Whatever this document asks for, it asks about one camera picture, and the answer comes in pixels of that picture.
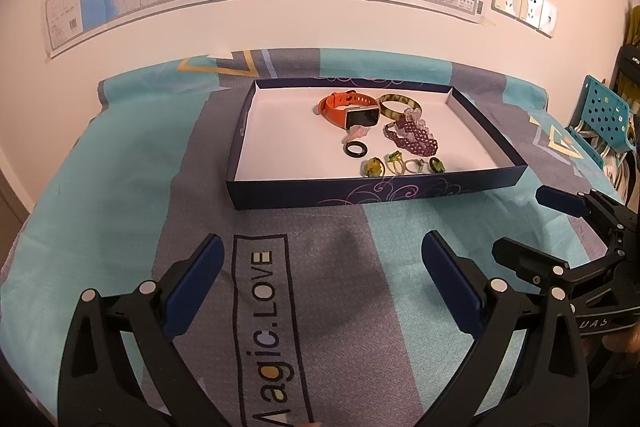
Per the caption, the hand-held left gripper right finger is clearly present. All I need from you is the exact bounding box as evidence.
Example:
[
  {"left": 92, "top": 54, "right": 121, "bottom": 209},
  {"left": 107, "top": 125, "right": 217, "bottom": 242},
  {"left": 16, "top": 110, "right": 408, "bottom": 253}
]
[{"left": 421, "top": 231, "right": 591, "bottom": 427}]

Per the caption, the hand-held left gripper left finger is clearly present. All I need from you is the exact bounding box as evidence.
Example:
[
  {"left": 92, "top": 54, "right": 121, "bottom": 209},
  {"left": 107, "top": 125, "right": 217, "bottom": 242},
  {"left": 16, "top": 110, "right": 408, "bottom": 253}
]
[{"left": 57, "top": 233, "right": 226, "bottom": 427}]

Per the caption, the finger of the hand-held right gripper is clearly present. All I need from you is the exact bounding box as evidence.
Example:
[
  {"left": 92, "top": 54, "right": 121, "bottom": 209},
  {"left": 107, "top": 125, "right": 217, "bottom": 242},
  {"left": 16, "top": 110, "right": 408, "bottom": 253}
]
[
  {"left": 536, "top": 185, "right": 640, "bottom": 253},
  {"left": 492, "top": 237, "right": 623, "bottom": 293}
]

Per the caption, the purple beaded bracelet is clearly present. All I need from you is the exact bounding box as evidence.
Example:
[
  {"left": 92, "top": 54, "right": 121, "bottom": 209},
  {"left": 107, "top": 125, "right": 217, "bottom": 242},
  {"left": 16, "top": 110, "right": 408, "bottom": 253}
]
[{"left": 382, "top": 117, "right": 441, "bottom": 156}]

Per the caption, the clear crystal bead bracelet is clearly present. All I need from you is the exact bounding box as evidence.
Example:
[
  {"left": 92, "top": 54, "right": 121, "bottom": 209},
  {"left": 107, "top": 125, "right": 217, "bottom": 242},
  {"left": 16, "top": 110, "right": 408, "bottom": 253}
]
[{"left": 400, "top": 109, "right": 431, "bottom": 132}]

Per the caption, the dark blue cardboard box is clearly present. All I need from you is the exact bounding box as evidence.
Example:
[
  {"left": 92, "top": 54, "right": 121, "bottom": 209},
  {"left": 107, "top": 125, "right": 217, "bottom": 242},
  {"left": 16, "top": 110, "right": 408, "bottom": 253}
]
[{"left": 226, "top": 78, "right": 529, "bottom": 211}]

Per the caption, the pink ring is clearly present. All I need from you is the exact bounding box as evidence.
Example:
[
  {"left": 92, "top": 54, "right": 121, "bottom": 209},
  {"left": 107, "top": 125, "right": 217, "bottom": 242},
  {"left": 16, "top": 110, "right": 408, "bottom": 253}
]
[{"left": 341, "top": 127, "right": 372, "bottom": 145}]

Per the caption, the tortoiseshell bangle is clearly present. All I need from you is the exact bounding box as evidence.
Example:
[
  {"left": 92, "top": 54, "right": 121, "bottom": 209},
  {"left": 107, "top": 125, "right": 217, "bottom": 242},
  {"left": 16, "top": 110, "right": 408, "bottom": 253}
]
[{"left": 378, "top": 93, "right": 422, "bottom": 120}]

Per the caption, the orange smartwatch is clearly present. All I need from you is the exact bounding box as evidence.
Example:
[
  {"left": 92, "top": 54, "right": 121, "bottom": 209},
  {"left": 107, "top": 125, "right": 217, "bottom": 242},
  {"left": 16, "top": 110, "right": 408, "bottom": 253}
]
[{"left": 316, "top": 91, "right": 381, "bottom": 130}]

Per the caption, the pale cloth bundle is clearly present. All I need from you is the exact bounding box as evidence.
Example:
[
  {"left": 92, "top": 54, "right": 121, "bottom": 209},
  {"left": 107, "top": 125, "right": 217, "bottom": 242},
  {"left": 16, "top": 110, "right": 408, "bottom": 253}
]
[{"left": 602, "top": 142, "right": 640, "bottom": 202}]

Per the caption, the blue plastic basket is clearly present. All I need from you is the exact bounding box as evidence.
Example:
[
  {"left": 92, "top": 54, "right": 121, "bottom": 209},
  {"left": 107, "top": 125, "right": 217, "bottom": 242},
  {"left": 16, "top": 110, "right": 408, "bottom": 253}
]
[{"left": 565, "top": 74, "right": 631, "bottom": 158}]

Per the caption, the black hanging bag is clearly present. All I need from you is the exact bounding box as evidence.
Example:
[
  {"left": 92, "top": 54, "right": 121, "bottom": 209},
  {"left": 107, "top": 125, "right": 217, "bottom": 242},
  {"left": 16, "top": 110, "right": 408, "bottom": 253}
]
[{"left": 615, "top": 44, "right": 640, "bottom": 92}]

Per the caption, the yellow hanging bag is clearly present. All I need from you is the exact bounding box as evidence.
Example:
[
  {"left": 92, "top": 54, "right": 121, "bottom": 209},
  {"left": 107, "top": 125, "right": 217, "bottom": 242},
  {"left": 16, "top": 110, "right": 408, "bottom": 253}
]
[{"left": 620, "top": 4, "right": 640, "bottom": 52}]

